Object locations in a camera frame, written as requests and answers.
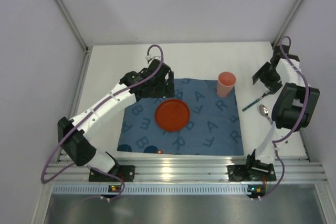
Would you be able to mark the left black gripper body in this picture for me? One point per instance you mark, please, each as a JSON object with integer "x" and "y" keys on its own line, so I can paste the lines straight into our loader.
{"x": 163, "y": 87}

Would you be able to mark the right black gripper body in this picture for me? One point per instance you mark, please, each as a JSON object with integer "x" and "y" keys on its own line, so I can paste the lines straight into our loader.
{"x": 266, "y": 77}

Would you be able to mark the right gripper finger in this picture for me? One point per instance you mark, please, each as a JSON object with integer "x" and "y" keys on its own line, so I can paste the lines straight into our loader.
{"x": 261, "y": 72}
{"x": 268, "y": 92}

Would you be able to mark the red plastic plate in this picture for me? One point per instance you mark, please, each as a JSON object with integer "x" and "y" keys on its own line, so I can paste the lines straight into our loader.
{"x": 172, "y": 115}

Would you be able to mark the pink plastic cup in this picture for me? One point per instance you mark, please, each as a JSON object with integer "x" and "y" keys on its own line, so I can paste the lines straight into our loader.
{"x": 225, "y": 83}

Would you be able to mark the blue letter-print cloth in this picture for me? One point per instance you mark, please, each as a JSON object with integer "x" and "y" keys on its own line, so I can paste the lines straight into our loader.
{"x": 212, "y": 129}

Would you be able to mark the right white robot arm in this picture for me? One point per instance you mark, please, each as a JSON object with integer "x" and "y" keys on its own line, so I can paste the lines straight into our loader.
{"x": 291, "y": 111}

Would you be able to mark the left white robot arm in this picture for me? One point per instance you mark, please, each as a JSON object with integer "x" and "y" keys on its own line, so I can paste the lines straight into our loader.
{"x": 75, "y": 134}

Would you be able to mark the silver metal spoon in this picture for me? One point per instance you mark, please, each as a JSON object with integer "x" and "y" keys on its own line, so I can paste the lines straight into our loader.
{"x": 265, "y": 113}

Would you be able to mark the green-handled fork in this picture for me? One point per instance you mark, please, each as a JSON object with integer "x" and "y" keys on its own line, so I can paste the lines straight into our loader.
{"x": 252, "y": 104}

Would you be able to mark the aluminium mounting rail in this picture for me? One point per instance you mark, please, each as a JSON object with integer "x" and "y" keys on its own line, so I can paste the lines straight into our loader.
{"x": 175, "y": 169}

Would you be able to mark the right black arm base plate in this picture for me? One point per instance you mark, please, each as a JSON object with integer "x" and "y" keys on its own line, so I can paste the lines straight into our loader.
{"x": 242, "y": 173}

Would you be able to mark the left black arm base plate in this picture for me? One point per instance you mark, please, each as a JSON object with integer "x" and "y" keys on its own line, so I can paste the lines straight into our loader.
{"x": 124, "y": 172}

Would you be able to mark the right aluminium frame post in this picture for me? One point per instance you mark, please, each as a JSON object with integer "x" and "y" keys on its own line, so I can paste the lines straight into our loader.
{"x": 288, "y": 21}

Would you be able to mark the aluminium frame post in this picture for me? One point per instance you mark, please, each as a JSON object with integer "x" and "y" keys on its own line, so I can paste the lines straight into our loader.
{"x": 288, "y": 21}
{"x": 70, "y": 22}

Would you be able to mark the left aluminium frame post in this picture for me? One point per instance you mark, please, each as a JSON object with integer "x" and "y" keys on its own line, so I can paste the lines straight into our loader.
{"x": 70, "y": 22}

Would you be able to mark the perforated cable duct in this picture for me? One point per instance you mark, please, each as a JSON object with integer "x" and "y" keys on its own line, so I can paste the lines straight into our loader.
{"x": 157, "y": 189}

